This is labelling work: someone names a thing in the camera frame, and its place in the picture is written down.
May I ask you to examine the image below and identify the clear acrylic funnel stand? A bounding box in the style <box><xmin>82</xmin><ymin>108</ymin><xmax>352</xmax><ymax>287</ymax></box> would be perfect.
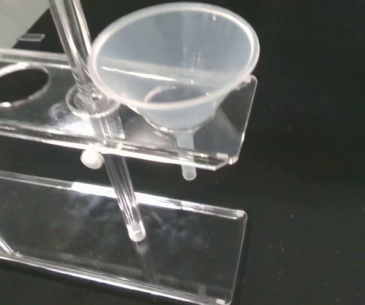
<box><xmin>0</xmin><ymin>0</ymin><xmax>258</xmax><ymax>305</ymax></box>

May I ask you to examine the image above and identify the black bench cloth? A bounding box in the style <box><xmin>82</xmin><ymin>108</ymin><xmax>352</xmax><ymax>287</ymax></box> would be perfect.
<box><xmin>0</xmin><ymin>0</ymin><xmax>365</xmax><ymax>305</ymax></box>

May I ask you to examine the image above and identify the clear cloth clip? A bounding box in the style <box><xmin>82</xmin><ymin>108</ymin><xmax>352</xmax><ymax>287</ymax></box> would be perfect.
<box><xmin>16</xmin><ymin>32</ymin><xmax>46</xmax><ymax>42</ymax></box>

